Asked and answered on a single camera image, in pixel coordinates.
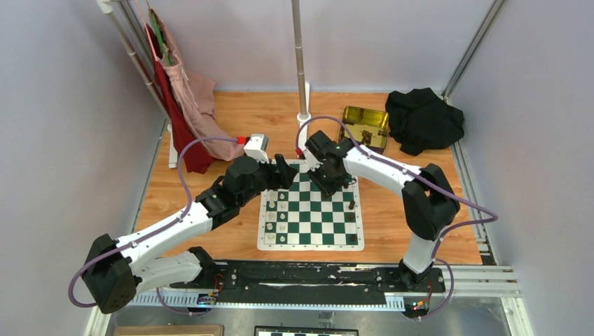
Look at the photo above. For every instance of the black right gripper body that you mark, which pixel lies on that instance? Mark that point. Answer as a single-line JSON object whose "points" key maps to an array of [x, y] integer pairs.
{"points": [[326, 180]]}

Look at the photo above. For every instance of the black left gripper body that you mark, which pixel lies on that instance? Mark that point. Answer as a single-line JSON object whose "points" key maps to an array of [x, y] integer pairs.
{"points": [[266, 179]]}

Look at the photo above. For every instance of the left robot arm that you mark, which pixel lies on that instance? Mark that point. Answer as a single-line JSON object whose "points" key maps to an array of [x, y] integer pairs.
{"points": [[116, 270]]}

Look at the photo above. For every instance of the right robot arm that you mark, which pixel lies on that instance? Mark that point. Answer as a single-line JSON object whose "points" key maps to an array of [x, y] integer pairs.
{"points": [[429, 202]]}

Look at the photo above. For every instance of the green white chess board mat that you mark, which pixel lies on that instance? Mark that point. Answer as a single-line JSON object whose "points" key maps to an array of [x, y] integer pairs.
{"points": [[313, 222]]}

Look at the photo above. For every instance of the red cloth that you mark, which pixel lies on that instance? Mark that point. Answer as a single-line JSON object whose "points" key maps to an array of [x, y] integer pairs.
{"points": [[196, 158]]}

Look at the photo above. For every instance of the white stand base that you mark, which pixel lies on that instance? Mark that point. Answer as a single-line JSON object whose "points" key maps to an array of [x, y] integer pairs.
{"points": [[301, 136]]}

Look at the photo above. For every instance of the decorated gold tin box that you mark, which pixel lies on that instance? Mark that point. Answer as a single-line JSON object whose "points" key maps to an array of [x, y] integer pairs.
{"points": [[368, 126]]}

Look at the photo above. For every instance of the pink cloth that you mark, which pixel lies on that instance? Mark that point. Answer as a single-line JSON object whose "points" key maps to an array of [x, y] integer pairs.
{"points": [[194, 93]]}

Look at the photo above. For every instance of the black cloth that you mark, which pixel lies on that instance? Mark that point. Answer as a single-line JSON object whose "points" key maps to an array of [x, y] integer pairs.
{"points": [[420, 120]]}

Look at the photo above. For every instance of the metal stand pole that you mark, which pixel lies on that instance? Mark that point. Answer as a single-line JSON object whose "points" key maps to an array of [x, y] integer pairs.
{"points": [[298, 47]]}

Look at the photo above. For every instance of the white clothes rack pole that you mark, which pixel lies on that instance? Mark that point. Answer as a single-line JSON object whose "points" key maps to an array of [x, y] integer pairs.
{"points": [[127, 22]]}

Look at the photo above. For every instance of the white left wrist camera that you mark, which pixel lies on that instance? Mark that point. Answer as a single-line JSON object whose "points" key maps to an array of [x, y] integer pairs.
{"points": [[255, 147]]}

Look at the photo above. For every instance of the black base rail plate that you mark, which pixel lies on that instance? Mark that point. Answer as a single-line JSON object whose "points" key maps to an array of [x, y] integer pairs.
{"points": [[312, 283]]}

